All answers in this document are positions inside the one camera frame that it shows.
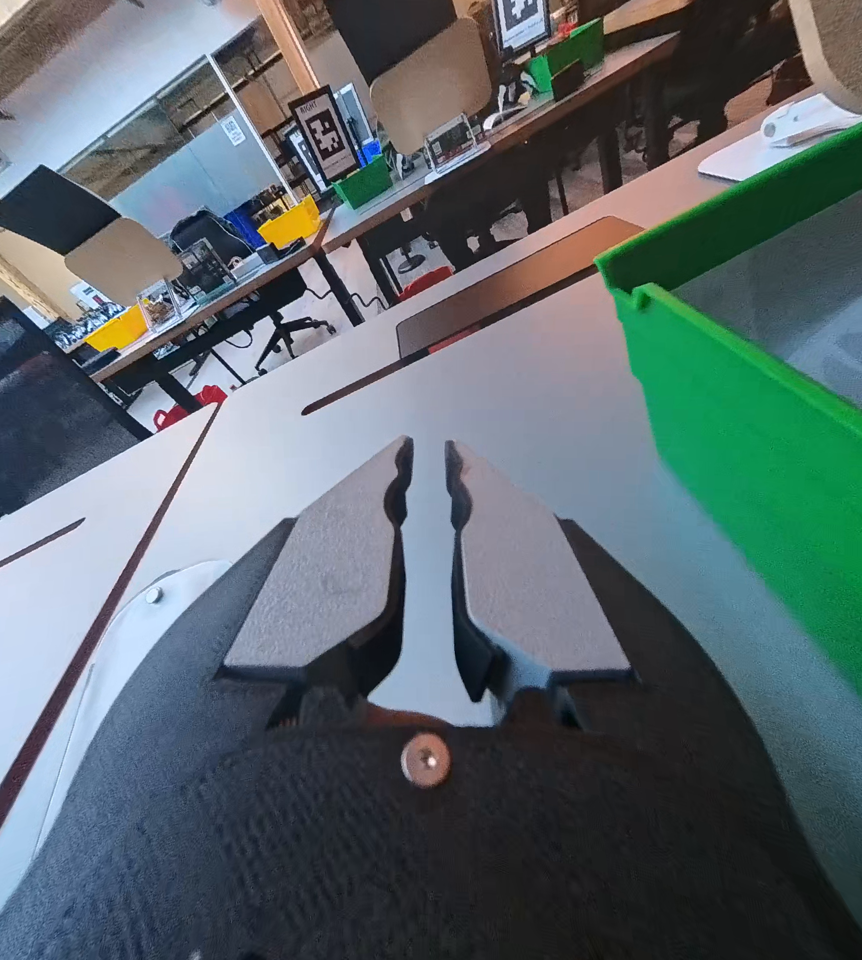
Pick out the small green plastic bin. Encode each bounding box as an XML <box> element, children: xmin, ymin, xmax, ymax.
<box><xmin>527</xmin><ymin>18</ymin><xmax>606</xmax><ymax>97</ymax></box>
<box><xmin>332</xmin><ymin>153</ymin><xmax>394</xmax><ymax>211</ymax></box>

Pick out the black backpack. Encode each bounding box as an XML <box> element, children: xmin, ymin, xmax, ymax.
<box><xmin>168</xmin><ymin>210</ymin><xmax>253</xmax><ymax>265</ymax></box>

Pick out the black office chair base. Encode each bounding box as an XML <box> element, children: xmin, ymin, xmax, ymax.
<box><xmin>254</xmin><ymin>313</ymin><xmax>337</xmax><ymax>378</ymax></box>

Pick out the wooden desk with black legs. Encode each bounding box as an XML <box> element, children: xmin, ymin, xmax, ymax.
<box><xmin>89</xmin><ymin>213</ymin><xmax>364</xmax><ymax>412</ymax></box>
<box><xmin>318</xmin><ymin>31</ymin><xmax>681</xmax><ymax>305</ymax></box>

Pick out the yellow plastic bin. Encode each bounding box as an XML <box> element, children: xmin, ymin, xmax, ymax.
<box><xmin>84</xmin><ymin>303</ymin><xmax>150</xmax><ymax>354</ymax></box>
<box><xmin>257</xmin><ymin>195</ymin><xmax>324</xmax><ymax>249</ymax></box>

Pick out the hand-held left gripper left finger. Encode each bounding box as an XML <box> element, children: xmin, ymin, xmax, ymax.
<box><xmin>221</xmin><ymin>435</ymin><xmax>415</xmax><ymax>699</ymax></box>

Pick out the brown cardboard box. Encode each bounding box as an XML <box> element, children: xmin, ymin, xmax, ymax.
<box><xmin>787</xmin><ymin>0</ymin><xmax>862</xmax><ymax>115</ymax></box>

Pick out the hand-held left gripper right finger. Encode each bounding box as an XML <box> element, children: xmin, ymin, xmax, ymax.
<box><xmin>444</xmin><ymin>439</ymin><xmax>636</xmax><ymax>705</ymax></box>

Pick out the red plastic item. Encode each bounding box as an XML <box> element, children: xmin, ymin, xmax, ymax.
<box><xmin>152</xmin><ymin>384</ymin><xmax>229</xmax><ymax>433</ymax></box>
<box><xmin>399</xmin><ymin>265</ymin><xmax>456</xmax><ymax>303</ymax></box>

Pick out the clear acrylic display case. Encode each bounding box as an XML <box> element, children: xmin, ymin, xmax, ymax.
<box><xmin>136</xmin><ymin>279</ymin><xmax>182</xmax><ymax>333</ymax></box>
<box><xmin>423</xmin><ymin>112</ymin><xmax>490</xmax><ymax>175</ymax></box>

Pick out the dark desk cable flap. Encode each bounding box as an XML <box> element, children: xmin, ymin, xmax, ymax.
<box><xmin>396</xmin><ymin>216</ymin><xmax>645</xmax><ymax>360</ymax></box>

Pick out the blue plastic bin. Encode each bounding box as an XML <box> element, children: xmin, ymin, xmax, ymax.
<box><xmin>224</xmin><ymin>201</ymin><xmax>268</xmax><ymax>250</ymax></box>

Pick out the printed tag sign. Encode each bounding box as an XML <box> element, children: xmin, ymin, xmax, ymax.
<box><xmin>290</xmin><ymin>86</ymin><xmax>361</xmax><ymax>183</ymax></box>
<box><xmin>492</xmin><ymin>0</ymin><xmax>552</xmax><ymax>54</ymax></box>

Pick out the large green plastic bin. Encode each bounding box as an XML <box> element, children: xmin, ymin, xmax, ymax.
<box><xmin>594</xmin><ymin>97</ymin><xmax>862</xmax><ymax>751</ymax></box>

